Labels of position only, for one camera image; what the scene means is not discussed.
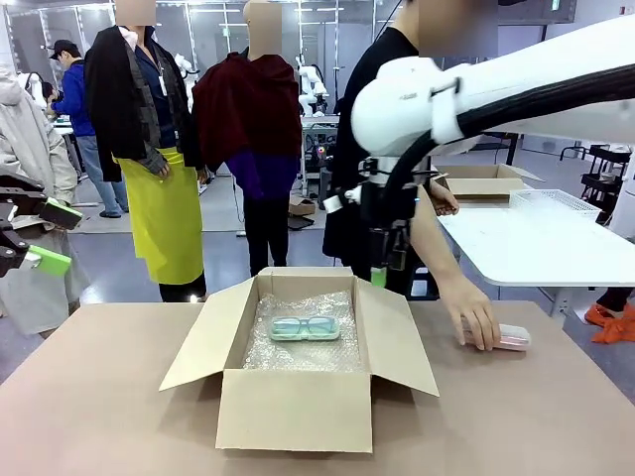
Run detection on person's left hand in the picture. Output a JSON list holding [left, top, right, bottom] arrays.
[[440, 277, 501, 353]]

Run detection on purple garment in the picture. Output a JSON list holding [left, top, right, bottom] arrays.
[[225, 148, 302, 202]]

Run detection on orange cloth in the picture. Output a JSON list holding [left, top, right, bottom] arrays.
[[584, 301, 635, 344]]

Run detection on person's right hand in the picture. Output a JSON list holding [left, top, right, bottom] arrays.
[[430, 178, 460, 218]]

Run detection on mint green glasses case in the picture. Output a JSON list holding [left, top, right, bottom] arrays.
[[269, 315, 341, 343]]

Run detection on black sleeved arm cable bundle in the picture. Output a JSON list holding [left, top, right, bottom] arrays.
[[389, 61, 635, 222]]

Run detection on small cardboard box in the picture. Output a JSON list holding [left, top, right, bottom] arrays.
[[289, 195, 318, 217]]

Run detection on bald mannequin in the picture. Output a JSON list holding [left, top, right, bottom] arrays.
[[190, 0, 304, 278]]

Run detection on pink glasses case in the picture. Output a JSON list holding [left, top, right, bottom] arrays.
[[459, 316, 533, 354]]

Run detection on yellow apron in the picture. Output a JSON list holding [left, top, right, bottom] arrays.
[[112, 146, 205, 287]]

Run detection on white table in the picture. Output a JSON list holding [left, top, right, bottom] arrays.
[[436, 190, 635, 318]]

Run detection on bubble wrap sheet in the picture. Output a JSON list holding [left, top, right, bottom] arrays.
[[241, 290, 368, 374]]

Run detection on figure in beige coat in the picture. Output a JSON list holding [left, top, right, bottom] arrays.
[[0, 63, 93, 338]]

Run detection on maroon shawl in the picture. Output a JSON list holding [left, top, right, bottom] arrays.
[[190, 52, 304, 175]]

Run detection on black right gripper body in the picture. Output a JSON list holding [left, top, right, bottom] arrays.
[[360, 183, 417, 234]]

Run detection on black utility cart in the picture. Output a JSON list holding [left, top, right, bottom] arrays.
[[579, 143, 632, 224]]

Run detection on cardboard box with glasses cases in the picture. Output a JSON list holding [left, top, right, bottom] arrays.
[[158, 266, 441, 455]]

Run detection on person in black t-shirt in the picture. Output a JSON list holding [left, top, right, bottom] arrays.
[[321, 0, 500, 301]]

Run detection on shallow open cardboard box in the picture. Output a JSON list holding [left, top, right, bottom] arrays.
[[432, 163, 546, 203]]

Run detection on white plastic basket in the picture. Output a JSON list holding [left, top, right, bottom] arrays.
[[509, 188, 603, 224]]

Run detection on person in blue jacket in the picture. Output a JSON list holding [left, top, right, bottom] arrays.
[[47, 39, 130, 219]]

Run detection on person's left forearm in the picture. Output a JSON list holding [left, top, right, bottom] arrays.
[[412, 197, 480, 298]]

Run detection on teal-framed glasses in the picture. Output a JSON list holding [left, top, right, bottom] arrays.
[[275, 319, 336, 338]]

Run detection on black jacket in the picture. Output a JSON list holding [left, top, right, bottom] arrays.
[[83, 25, 150, 182]]

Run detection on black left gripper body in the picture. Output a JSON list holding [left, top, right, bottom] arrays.
[[0, 173, 49, 279]]

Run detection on mannequin in navy shirt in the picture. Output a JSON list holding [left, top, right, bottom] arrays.
[[83, 0, 209, 303]]

